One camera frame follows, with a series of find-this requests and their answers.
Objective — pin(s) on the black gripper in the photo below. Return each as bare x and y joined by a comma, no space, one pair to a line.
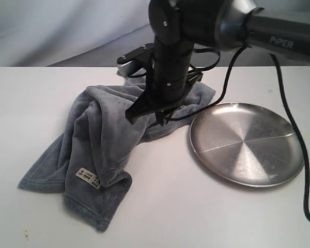
167,82

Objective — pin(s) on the grey fleece towel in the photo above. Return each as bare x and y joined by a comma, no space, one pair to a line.
87,162

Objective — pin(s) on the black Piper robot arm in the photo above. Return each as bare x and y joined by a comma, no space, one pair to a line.
219,26

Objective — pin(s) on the round steel plate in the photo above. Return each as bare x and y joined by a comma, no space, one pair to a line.
246,144

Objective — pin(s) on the white backdrop sheet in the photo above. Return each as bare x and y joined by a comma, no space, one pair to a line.
71,33

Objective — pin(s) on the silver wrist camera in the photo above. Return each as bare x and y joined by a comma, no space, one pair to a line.
135,60

